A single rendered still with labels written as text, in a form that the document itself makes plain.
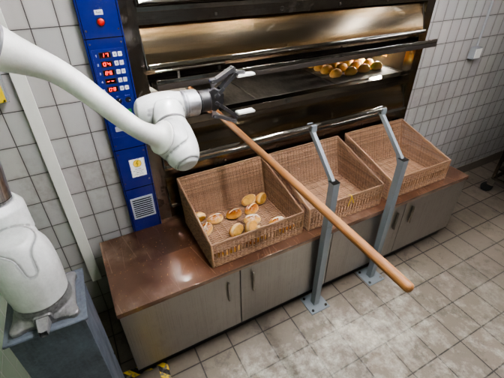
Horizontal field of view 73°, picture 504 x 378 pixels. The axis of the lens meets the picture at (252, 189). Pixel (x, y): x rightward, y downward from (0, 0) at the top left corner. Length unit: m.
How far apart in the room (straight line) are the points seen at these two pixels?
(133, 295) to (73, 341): 0.53
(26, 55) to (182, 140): 0.41
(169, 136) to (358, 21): 1.55
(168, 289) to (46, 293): 0.71
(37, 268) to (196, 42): 1.18
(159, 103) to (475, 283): 2.43
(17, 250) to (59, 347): 0.36
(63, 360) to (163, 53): 1.26
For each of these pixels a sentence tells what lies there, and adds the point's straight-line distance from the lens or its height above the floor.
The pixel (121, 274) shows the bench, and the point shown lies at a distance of 1.86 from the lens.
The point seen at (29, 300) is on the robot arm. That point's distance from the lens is 1.15.
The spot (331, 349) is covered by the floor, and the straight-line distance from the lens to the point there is 2.23.
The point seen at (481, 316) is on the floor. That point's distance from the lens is 2.72.
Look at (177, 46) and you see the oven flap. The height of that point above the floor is 1.53.
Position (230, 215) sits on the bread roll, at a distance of 2.00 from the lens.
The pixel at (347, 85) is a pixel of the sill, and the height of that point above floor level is 1.18.
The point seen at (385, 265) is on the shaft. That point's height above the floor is 1.20.
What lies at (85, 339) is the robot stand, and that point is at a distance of 1.28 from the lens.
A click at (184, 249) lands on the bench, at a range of 1.90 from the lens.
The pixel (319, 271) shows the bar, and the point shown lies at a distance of 2.12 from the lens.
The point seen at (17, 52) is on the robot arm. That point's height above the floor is 1.71.
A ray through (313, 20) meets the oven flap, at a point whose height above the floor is 1.58.
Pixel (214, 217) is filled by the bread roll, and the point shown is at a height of 0.64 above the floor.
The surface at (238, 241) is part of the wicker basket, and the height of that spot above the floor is 0.70.
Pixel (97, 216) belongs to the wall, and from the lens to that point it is 2.01.
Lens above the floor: 1.89
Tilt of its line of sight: 35 degrees down
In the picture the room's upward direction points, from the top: straight up
